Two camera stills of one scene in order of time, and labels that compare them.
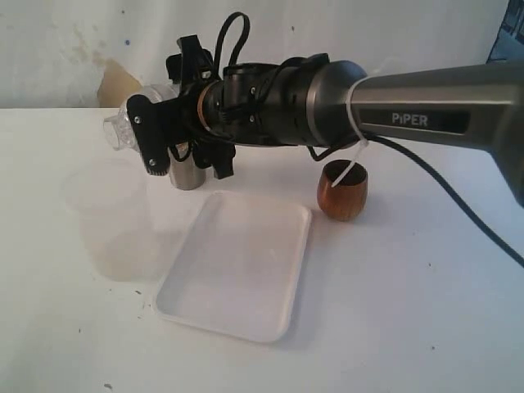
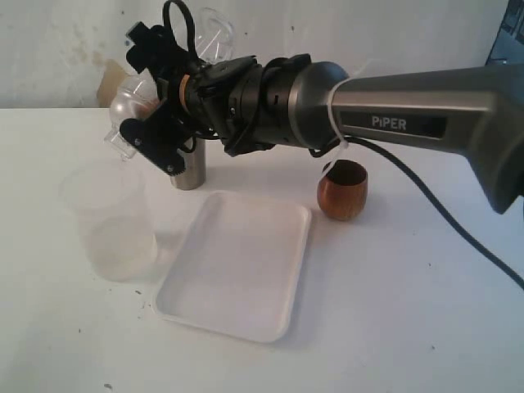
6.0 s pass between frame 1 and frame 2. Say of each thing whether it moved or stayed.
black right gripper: moved
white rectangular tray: stayed
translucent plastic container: stayed
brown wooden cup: stayed
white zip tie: moved
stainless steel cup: stayed
